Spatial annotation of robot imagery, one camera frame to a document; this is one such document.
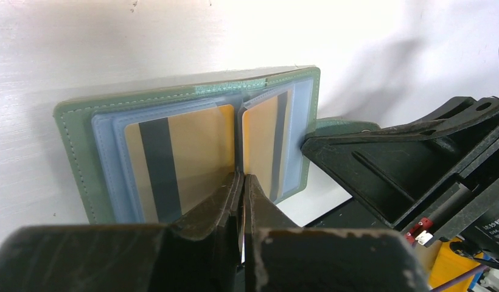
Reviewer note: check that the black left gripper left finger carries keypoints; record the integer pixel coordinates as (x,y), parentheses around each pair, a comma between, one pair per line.
(200,251)

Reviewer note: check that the yellow three-compartment bin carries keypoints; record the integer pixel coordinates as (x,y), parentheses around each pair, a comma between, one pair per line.
(448,265)

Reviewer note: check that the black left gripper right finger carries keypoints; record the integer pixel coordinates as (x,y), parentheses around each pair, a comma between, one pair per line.
(281,256)

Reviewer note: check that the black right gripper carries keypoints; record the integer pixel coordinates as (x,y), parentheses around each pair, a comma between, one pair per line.
(435,178)

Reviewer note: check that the green card holder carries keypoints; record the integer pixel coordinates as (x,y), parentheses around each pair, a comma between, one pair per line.
(74,118)

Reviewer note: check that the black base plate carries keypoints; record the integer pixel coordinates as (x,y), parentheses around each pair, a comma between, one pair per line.
(353,214)

